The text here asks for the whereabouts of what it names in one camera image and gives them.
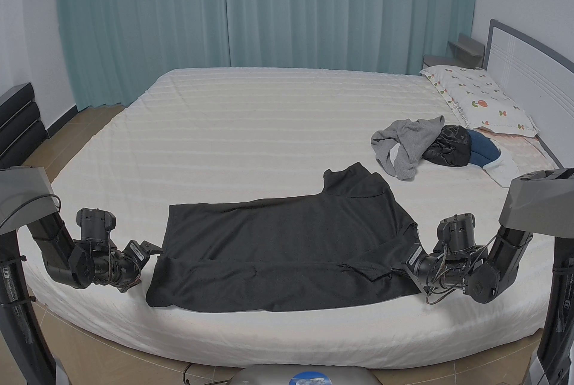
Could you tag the grey bedside table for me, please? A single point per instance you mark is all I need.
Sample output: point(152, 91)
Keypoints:
point(462, 48)

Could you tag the black shiny garment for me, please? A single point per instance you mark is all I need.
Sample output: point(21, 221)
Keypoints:
point(448, 148)

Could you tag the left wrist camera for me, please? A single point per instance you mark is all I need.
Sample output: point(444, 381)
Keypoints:
point(153, 248)

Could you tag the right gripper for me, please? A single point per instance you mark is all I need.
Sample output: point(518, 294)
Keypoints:
point(419, 269)

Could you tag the white printed pillow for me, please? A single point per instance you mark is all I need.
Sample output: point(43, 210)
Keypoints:
point(480, 98)

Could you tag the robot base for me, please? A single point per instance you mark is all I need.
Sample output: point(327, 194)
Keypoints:
point(305, 376)

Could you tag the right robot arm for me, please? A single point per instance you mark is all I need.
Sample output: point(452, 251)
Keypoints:
point(533, 204)

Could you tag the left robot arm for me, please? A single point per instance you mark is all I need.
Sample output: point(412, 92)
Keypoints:
point(49, 239)

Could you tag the dark blue garment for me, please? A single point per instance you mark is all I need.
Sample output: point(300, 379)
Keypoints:
point(484, 148)

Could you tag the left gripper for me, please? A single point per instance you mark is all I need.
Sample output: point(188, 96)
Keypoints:
point(138, 256)

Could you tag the grey garment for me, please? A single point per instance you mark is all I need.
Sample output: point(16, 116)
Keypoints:
point(415, 139)

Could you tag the bed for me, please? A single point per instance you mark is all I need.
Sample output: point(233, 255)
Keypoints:
point(269, 118)

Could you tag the black chest of drawers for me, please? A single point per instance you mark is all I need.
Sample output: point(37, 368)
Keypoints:
point(20, 123)

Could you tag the black T-shirt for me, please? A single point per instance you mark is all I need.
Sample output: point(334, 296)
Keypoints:
point(291, 248)

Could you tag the white garment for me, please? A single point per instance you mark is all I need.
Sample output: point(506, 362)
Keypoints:
point(504, 170)

